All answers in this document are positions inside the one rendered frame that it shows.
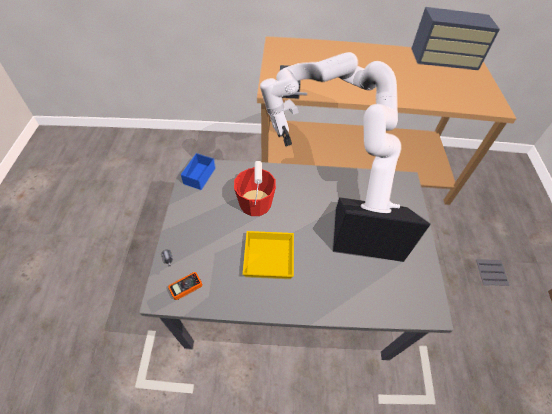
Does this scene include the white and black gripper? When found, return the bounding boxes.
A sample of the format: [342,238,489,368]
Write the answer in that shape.
[268,111,292,147]

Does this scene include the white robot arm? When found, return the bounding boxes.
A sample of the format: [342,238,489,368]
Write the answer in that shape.
[260,52,401,213]

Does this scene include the yellow rectangular tray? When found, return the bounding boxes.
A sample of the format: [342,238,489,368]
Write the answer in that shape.
[243,231,294,279]

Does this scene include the orange pocket multimeter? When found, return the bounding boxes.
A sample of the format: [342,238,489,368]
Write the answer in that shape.
[168,272,202,300]

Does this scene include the blue open box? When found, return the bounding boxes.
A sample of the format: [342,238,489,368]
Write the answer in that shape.
[181,153,215,190]

